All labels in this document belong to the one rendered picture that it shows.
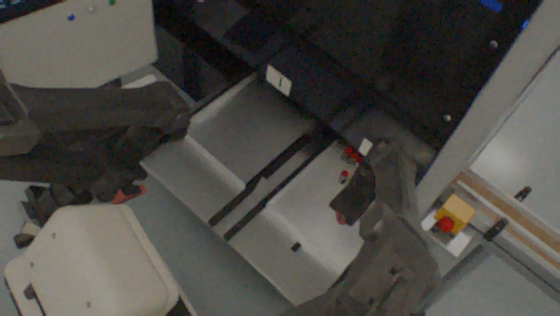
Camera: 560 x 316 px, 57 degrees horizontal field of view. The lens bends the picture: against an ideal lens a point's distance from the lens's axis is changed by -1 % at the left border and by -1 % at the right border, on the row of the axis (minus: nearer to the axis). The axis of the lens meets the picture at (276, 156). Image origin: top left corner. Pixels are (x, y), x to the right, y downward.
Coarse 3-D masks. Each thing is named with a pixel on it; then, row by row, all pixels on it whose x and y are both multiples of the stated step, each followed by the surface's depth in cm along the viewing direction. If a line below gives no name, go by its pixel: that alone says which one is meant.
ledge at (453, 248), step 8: (432, 216) 145; (424, 224) 144; (432, 224) 144; (464, 232) 144; (472, 232) 144; (432, 240) 142; (440, 240) 141; (448, 240) 142; (456, 240) 142; (464, 240) 142; (448, 248) 140; (456, 248) 141; (456, 256) 139
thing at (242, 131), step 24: (240, 96) 160; (264, 96) 161; (192, 120) 151; (216, 120) 154; (240, 120) 155; (264, 120) 156; (288, 120) 157; (312, 120) 158; (192, 144) 149; (216, 144) 150; (240, 144) 151; (264, 144) 152; (288, 144) 153; (240, 168) 146; (264, 168) 144
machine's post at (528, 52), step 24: (552, 0) 82; (528, 24) 87; (552, 24) 84; (528, 48) 90; (552, 48) 87; (504, 72) 96; (528, 72) 92; (480, 96) 103; (504, 96) 99; (480, 120) 106; (456, 144) 115; (432, 168) 125; (456, 168) 119; (432, 192) 130
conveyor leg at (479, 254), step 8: (480, 248) 154; (472, 256) 159; (480, 256) 156; (488, 256) 154; (464, 264) 164; (472, 264) 161; (480, 264) 160; (448, 272) 175; (456, 272) 169; (464, 272) 166; (448, 280) 175; (456, 280) 172; (440, 288) 181; (448, 288) 178; (432, 296) 188; (440, 296) 185; (416, 304) 201; (424, 304) 195; (432, 304) 193; (416, 312) 203
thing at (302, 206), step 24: (336, 144) 154; (312, 168) 149; (336, 168) 150; (288, 192) 144; (312, 192) 145; (336, 192) 146; (288, 216) 140; (312, 216) 141; (312, 240) 133; (336, 240) 138; (360, 240) 138; (336, 264) 131
